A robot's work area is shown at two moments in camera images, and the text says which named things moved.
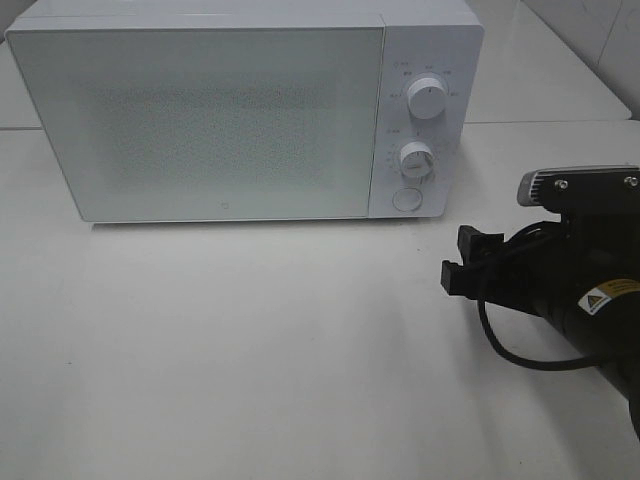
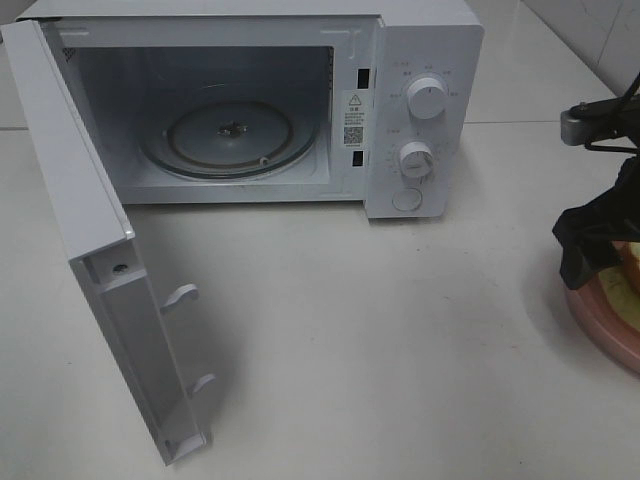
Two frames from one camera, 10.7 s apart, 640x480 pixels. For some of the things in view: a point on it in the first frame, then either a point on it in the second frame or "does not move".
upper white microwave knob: [426, 98] does not move
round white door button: [407, 199] does not move
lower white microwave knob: [416, 158] does not move
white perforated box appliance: [158, 124] -> [97, 236]
